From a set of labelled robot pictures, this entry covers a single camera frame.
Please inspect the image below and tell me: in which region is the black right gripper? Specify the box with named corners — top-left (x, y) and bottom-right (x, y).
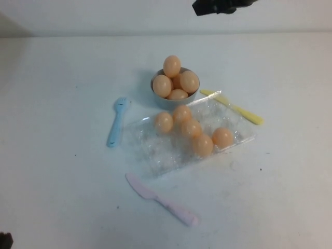
top-left (192, 0), bottom-right (257, 17)

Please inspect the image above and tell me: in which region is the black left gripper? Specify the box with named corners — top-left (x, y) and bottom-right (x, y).
top-left (0, 232), bottom-right (13, 249)

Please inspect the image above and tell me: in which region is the beige egg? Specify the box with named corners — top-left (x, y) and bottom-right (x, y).
top-left (181, 119), bottom-right (203, 138)
top-left (152, 75), bottom-right (173, 98)
top-left (172, 73), bottom-right (184, 90)
top-left (212, 127), bottom-right (234, 149)
top-left (154, 112), bottom-right (174, 134)
top-left (179, 71), bottom-right (200, 93)
top-left (163, 55), bottom-right (182, 78)
top-left (192, 133), bottom-right (214, 157)
top-left (165, 89), bottom-right (189, 100)
top-left (173, 105), bottom-right (193, 124)

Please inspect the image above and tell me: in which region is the clear plastic egg box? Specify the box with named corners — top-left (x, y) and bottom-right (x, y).
top-left (124, 90), bottom-right (256, 179)

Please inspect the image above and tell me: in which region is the grey round bowl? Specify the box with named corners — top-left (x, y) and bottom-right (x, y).
top-left (150, 66), bottom-right (201, 110)

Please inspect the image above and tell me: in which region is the yellow plastic knife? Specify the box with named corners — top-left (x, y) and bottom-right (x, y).
top-left (199, 89), bottom-right (265, 126)

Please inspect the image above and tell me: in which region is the light blue plastic fork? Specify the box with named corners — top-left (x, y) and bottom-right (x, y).
top-left (106, 96), bottom-right (130, 148)

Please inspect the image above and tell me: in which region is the pink plastic knife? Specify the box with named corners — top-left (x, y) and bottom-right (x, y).
top-left (125, 173), bottom-right (199, 227)

